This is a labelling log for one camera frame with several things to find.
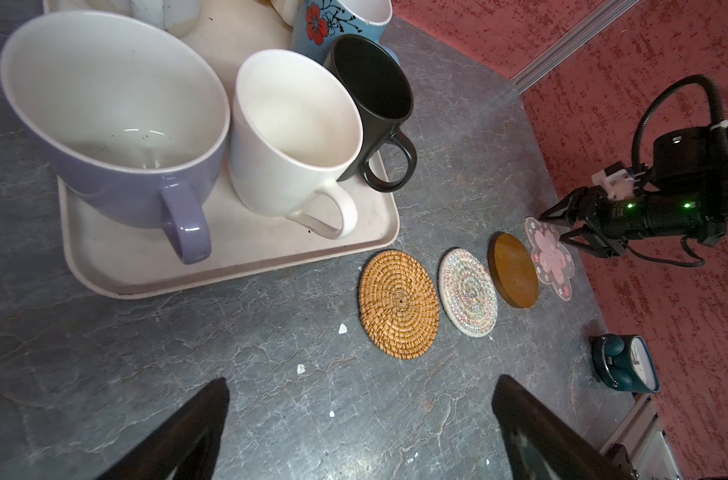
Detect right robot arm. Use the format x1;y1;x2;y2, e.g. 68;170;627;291
539;74;728;268

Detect woven rattan coaster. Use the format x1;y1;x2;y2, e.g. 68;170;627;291
359;250;440;360

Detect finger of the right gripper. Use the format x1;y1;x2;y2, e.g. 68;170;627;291
538;187;586;227
559;230;627;259

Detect white braided coaster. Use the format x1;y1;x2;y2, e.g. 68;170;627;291
438;248;498;338

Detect blue floral mug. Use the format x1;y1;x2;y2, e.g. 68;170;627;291
290;0;393;63

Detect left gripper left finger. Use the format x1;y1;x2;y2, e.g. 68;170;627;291
100;377;230;479

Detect lavender mug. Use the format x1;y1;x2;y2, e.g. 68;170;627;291
0;10;231;264

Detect white mug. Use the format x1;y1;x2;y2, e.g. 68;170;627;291
86;0;203;38
229;49;363;240

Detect white mug front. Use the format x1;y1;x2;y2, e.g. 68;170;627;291
229;49;363;240

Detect white mug rear left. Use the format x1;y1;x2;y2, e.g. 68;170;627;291
86;0;203;38

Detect teal alarm clock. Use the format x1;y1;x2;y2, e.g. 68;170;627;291
591;333;661;394

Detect black mug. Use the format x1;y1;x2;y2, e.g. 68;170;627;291
324;34;418;193

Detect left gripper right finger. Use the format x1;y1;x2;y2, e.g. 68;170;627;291
492;374;632;479

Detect brown wooden coaster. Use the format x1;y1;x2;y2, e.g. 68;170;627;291
487;232;539;309

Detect pink flower coaster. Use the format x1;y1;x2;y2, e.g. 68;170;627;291
524;217;576;301

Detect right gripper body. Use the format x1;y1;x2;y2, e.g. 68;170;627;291
576;164;709;255

